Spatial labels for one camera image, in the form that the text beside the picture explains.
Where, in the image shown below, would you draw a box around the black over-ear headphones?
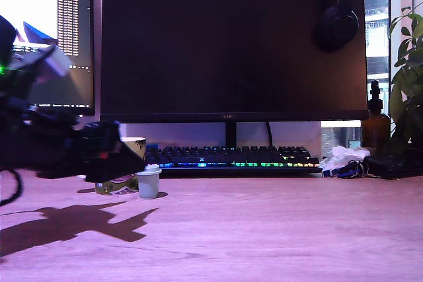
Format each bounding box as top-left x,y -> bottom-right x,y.
313,0 -> 360,53

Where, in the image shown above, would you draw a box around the keys on blue lanyard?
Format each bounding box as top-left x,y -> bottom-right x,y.
322,159 -> 370,180

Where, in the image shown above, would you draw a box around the large black dark monitor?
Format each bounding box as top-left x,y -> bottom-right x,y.
99,0 -> 369,124

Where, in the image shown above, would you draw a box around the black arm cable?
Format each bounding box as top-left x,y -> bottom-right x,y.
0,168 -> 24,206

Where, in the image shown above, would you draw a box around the black rainbow backlit keyboard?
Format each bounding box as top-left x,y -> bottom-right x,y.
144,145 -> 324,178

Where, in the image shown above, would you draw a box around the black monitor with lit screen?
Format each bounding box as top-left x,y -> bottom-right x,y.
0,0 -> 96,118

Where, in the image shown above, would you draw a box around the pale grey coffee capsule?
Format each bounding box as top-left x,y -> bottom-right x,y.
134,165 -> 163,200

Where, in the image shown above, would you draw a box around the brown glass pump bottle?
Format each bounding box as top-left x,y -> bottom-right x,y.
361,79 -> 392,156

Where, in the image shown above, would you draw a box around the crumpled white tissue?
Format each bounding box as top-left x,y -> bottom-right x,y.
319,145 -> 371,169

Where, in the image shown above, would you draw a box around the black monitor stand post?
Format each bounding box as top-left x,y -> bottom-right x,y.
225,122 -> 238,148

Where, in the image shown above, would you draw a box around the black flat pouch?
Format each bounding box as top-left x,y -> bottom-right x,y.
363,153 -> 423,180

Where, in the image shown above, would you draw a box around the pale grey camera box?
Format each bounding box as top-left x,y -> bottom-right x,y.
13,44 -> 72,80

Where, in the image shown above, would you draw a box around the green leafy houseplant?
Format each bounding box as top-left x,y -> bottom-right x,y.
387,6 -> 423,151

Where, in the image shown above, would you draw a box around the cartoon print coffee mug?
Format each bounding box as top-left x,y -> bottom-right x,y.
95,136 -> 147,197

